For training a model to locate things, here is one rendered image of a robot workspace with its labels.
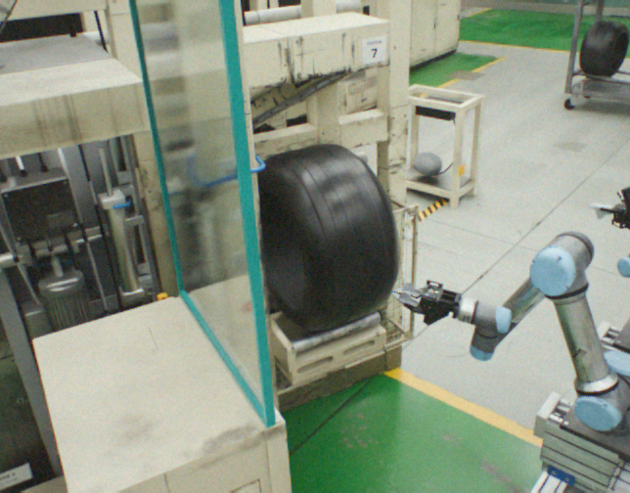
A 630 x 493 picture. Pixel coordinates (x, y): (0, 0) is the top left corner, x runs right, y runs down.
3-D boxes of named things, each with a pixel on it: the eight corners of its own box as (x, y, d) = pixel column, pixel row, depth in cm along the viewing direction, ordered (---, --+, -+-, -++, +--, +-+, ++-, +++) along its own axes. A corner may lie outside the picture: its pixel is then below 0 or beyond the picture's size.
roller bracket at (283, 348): (289, 374, 198) (287, 349, 193) (240, 311, 229) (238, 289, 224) (298, 370, 199) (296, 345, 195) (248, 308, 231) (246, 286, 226)
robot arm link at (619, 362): (643, 391, 189) (652, 355, 183) (628, 417, 181) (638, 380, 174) (602, 375, 197) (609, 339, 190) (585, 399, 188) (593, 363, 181)
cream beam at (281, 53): (222, 97, 190) (216, 47, 182) (195, 80, 209) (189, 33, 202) (392, 67, 214) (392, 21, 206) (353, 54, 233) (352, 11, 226)
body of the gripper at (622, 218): (608, 223, 247) (634, 236, 237) (610, 203, 242) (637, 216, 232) (624, 216, 249) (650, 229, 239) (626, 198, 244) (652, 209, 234)
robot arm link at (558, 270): (639, 408, 179) (585, 230, 168) (621, 439, 169) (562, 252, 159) (597, 405, 188) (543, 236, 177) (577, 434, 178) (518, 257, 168)
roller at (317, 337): (284, 350, 204) (291, 358, 201) (283, 339, 202) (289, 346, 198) (376, 317, 218) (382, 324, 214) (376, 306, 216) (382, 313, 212)
